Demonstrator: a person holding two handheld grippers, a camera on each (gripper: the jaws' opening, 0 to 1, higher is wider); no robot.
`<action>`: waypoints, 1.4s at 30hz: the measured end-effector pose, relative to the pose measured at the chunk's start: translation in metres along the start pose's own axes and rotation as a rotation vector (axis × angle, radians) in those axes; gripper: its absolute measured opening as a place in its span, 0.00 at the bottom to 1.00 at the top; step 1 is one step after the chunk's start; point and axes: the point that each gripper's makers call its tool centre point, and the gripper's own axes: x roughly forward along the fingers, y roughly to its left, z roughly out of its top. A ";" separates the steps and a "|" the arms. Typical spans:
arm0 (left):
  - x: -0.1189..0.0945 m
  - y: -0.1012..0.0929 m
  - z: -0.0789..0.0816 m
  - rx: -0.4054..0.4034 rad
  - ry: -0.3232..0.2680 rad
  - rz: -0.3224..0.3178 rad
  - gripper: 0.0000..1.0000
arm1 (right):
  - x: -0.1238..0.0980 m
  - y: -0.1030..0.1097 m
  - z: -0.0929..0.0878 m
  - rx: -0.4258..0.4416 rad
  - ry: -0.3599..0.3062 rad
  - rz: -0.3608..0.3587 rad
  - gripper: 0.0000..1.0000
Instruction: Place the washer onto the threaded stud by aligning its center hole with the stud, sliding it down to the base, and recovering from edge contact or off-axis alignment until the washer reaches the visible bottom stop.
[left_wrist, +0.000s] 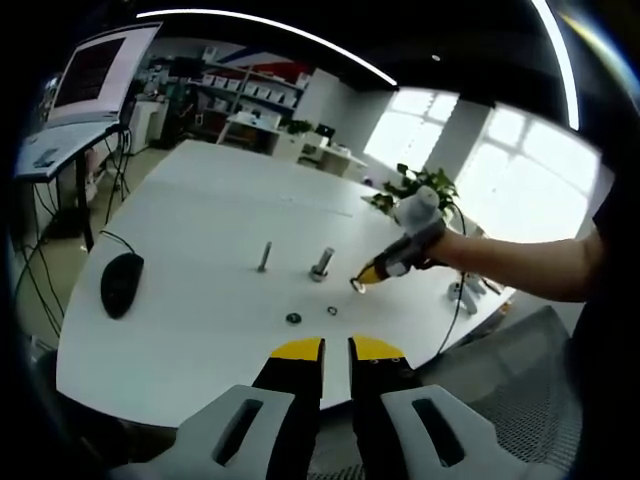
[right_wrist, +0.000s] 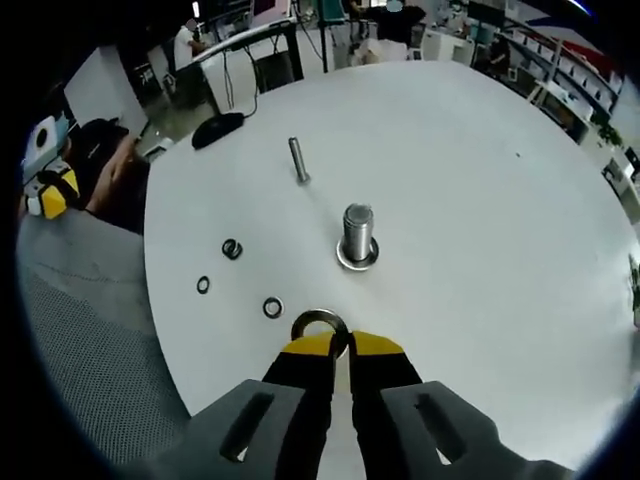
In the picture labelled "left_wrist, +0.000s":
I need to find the thick threaded metal stud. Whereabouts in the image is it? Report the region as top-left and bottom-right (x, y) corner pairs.
(308, 246), (336, 283)

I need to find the potted green plant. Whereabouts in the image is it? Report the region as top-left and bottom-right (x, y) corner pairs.
(369, 162), (461, 217)

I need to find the curved ceiling light strip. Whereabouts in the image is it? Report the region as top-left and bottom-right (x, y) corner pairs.
(135, 10), (399, 87)
(532, 0), (581, 131)

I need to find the black mouse cable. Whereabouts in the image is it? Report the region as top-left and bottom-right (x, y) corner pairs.
(98, 228), (137, 256)

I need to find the person's dark shirt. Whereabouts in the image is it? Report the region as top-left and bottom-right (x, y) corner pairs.
(569, 169), (635, 431)

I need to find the white cabinet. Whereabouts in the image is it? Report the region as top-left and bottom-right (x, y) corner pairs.
(130, 99), (166, 154)

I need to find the person's right hand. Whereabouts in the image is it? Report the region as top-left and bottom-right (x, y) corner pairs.
(423, 229), (470, 272)

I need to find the grey laptop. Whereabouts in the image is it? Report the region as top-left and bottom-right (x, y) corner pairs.
(13, 22), (164, 180)

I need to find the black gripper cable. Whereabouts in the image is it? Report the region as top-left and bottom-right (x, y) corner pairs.
(437, 199), (471, 356)

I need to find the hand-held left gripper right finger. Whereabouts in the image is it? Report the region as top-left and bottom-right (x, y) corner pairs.
(347, 335), (531, 480)

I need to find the white handheld controller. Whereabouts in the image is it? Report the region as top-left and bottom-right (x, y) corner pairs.
(447, 279), (489, 315)

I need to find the black computer mouse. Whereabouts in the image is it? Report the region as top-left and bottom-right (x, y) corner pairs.
(99, 252), (145, 320)

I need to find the storage shelf with white bins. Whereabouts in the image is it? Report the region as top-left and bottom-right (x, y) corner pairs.
(199, 45), (311, 121)

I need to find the large window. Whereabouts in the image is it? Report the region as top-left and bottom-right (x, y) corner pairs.
(362, 89), (604, 246)

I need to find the grey mesh chair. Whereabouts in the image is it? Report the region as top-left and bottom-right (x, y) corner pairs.
(309, 304), (584, 480)

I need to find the white office desk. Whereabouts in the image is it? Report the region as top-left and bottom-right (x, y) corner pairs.
(219, 112), (369, 177)

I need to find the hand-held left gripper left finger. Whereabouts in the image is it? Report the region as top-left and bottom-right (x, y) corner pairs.
(107, 337), (326, 480)

